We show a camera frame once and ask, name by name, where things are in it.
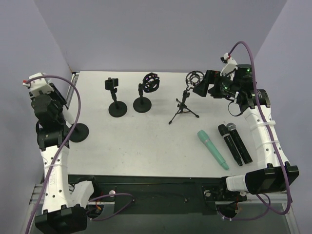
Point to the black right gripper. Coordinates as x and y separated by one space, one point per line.
210 81

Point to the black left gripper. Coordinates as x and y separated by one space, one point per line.
59 95

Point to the black tripod microphone stand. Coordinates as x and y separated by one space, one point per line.
192 79

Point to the black round base stand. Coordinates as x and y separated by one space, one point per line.
80 133

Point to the mint green microphone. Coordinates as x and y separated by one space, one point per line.
205 139

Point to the black handheld microphone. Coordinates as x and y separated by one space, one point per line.
224 132

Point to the grey head black microphone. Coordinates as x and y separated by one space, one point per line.
239 143

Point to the black clip microphone stand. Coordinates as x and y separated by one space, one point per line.
116 108

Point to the white microphone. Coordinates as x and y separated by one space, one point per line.
68 116

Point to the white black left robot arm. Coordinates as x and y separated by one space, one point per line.
63 212

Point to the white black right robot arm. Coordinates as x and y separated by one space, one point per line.
274 172

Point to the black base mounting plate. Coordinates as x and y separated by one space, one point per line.
152 195

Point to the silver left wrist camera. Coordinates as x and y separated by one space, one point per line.
39 86

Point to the aluminium frame rail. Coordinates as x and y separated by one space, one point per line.
64 205

